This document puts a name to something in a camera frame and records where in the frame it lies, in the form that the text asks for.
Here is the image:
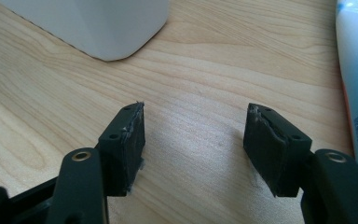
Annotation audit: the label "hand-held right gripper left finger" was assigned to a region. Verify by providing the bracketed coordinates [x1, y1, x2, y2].
[96, 101, 146, 198]

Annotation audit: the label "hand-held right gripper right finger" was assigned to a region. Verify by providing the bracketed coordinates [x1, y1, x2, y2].
[242, 103, 313, 198]

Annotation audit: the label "grey plastic holder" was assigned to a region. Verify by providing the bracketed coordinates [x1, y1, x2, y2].
[0, 0, 171, 62]

